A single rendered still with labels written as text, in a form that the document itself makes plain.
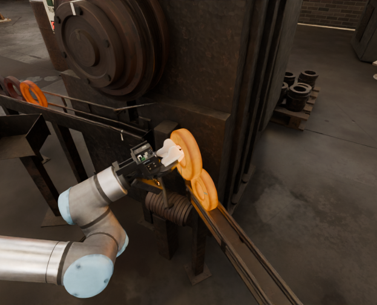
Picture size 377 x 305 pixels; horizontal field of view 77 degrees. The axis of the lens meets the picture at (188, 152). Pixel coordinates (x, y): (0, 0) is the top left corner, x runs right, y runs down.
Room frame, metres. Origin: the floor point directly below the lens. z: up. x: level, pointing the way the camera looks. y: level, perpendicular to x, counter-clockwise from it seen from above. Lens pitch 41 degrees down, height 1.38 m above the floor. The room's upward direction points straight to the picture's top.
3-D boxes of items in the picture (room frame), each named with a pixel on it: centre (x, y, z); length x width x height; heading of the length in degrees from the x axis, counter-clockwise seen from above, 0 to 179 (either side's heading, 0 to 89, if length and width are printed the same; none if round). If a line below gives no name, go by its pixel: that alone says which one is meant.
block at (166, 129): (0.86, 0.09, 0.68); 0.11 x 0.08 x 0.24; 151
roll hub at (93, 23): (0.88, 0.35, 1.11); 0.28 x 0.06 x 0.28; 61
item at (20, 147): (0.97, 0.89, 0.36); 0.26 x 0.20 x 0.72; 96
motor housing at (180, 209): (0.68, 0.08, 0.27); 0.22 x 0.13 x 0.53; 61
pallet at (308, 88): (2.58, -0.83, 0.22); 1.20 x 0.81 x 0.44; 59
